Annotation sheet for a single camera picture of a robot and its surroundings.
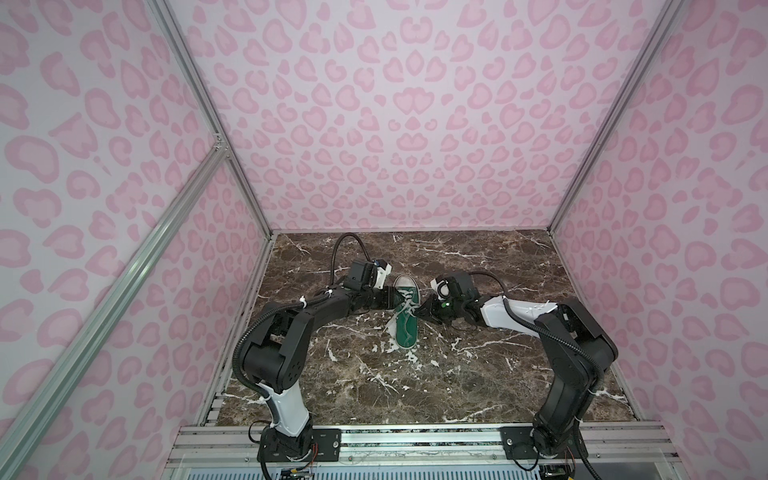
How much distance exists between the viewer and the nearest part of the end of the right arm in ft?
2.35

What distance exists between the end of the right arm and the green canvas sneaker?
0.05m

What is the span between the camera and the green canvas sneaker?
2.91 ft
